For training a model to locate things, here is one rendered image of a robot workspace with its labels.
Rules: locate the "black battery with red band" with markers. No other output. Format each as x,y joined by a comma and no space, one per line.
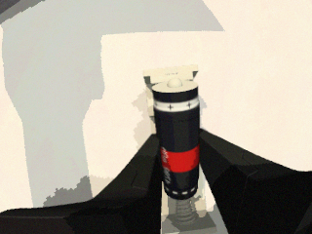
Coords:
176,109

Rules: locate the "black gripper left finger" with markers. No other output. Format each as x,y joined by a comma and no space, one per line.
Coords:
129,204

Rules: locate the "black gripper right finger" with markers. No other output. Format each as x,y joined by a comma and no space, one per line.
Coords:
253,194

